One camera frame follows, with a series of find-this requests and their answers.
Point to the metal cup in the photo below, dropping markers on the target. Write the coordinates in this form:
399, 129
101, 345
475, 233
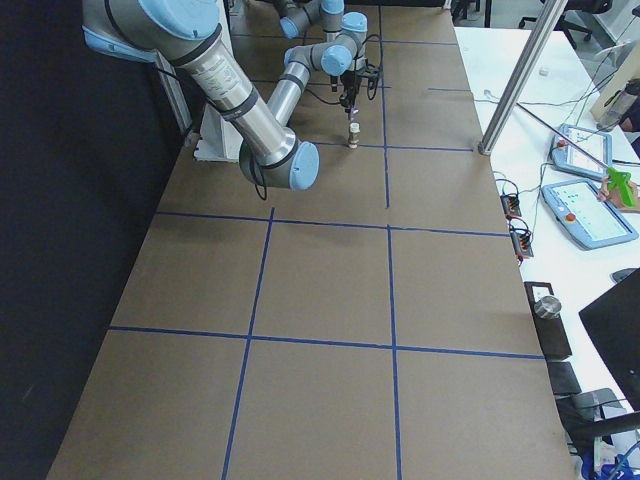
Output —
547, 307

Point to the brass PPR valve white ends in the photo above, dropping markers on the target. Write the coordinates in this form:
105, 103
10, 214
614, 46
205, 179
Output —
353, 136

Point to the far teach pendant tablet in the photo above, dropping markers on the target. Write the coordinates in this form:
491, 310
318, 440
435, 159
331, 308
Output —
581, 151

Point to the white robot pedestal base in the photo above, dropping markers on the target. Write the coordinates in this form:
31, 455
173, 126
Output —
219, 140

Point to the teach pendant tablet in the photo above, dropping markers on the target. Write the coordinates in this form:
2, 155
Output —
581, 151
591, 223

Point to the black monitor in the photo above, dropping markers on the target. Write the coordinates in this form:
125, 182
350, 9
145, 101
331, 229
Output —
612, 323

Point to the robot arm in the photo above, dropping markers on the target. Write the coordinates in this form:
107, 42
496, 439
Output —
189, 35
295, 19

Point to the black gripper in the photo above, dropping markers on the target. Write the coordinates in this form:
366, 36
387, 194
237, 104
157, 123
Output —
348, 85

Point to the aluminium frame post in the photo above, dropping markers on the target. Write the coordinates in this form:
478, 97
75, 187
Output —
549, 16

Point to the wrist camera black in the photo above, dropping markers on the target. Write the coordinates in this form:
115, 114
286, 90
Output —
371, 74

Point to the near teach pendant tablet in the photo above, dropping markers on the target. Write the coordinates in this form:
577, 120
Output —
591, 223

